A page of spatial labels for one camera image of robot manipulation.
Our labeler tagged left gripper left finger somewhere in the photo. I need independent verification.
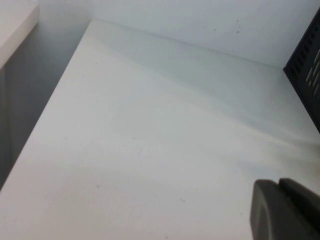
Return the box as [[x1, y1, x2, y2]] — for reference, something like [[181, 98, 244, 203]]
[[249, 180, 320, 240]]

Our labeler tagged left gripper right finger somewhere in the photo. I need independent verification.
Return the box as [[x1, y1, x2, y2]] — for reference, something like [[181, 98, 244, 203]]
[[278, 177, 320, 220]]

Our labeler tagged black plastic book stand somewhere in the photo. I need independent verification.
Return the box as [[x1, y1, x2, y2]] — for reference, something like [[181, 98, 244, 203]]
[[282, 4, 320, 133]]

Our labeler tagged white side cabinet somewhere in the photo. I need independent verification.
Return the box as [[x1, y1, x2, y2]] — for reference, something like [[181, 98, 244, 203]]
[[0, 4, 40, 73]]

